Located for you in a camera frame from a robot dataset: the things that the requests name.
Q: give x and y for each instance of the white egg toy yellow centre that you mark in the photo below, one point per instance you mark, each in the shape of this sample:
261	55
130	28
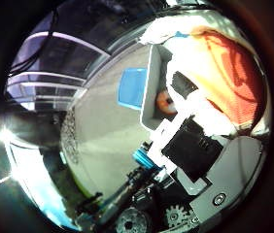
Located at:
164	102

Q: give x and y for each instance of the blue table mat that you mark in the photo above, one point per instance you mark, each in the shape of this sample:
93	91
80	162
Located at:
132	87

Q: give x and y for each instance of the white rectangular container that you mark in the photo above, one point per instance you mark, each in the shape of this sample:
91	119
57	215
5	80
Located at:
150	97

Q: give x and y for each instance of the white window railing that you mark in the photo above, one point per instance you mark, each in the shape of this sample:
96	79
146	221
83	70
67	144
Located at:
56	79

